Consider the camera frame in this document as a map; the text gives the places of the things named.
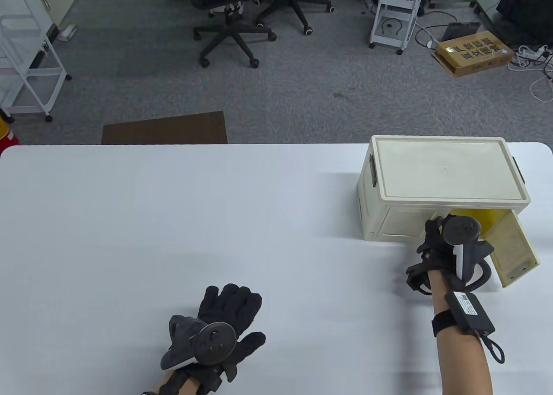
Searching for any person's right hand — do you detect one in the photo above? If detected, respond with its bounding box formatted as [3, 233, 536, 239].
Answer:
[417, 214, 458, 283]

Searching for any person's left hand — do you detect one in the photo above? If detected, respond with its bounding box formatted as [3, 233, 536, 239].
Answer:
[173, 284, 267, 393]

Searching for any cream cabinet door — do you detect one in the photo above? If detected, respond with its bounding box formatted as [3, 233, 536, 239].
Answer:
[377, 207, 442, 242]
[486, 210, 540, 288]

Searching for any person's left forearm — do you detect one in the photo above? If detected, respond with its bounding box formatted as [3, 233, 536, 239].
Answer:
[143, 371, 203, 395]

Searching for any person's right forearm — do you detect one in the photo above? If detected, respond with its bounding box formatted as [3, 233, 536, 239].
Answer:
[428, 271, 494, 395]

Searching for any cream plastic cabinet body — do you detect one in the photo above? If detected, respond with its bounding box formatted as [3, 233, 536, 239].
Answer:
[357, 136, 531, 242]

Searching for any grey right hand controller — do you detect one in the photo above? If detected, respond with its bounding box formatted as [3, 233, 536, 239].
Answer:
[442, 215, 496, 291]

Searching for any grey hand controller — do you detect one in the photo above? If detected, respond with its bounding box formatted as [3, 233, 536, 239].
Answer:
[161, 315, 238, 370]
[442, 215, 496, 291]

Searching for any grey left hand controller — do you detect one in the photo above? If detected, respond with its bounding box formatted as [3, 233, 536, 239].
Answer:
[161, 315, 238, 370]

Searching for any black labelled sensor box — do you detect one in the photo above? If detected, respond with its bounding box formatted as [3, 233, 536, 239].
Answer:
[444, 291, 496, 336]

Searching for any dark brown floor mat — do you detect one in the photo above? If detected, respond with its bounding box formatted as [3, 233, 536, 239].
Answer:
[101, 111, 228, 145]

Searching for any brown cardboard box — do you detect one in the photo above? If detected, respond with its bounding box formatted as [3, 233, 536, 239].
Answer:
[431, 31, 515, 78]

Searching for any white rolling cart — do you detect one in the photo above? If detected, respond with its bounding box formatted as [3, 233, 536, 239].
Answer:
[369, 0, 428, 55]
[0, 13, 72, 123]

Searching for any black flat laptop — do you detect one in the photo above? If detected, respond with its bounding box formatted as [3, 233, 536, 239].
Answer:
[441, 22, 482, 44]

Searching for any white power strip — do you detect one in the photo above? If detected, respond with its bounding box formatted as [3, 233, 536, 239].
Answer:
[515, 45, 550, 61]

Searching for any black metal floor bar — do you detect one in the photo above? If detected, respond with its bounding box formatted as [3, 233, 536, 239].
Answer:
[472, 1, 507, 38]

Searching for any black cloth cover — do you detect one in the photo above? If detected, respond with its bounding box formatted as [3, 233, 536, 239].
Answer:
[496, 0, 553, 46]

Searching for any red fire extinguisher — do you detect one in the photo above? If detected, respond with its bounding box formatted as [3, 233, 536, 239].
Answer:
[0, 114, 20, 153]

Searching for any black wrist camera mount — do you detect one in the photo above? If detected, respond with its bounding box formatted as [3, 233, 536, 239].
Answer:
[406, 261, 433, 293]

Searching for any black wrist strap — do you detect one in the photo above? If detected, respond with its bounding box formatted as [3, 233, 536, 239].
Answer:
[432, 311, 459, 338]

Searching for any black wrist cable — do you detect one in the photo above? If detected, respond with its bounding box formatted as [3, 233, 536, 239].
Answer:
[474, 331, 506, 365]

